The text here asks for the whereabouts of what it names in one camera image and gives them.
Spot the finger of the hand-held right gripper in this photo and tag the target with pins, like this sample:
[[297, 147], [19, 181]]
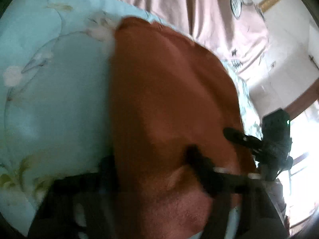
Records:
[[236, 135]]

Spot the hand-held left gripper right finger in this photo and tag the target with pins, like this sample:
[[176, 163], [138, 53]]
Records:
[[199, 165]]

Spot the rust orange knit sweater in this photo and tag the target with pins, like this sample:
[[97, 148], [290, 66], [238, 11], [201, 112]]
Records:
[[169, 104]]

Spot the bright window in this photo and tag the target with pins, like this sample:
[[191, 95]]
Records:
[[301, 154]]

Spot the light blue floral quilt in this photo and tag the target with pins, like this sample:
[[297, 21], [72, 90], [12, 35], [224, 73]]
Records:
[[54, 92]]

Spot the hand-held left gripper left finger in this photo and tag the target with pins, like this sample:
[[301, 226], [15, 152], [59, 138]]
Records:
[[104, 179]]

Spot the pink heart-print duvet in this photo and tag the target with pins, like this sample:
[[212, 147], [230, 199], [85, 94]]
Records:
[[199, 12]]

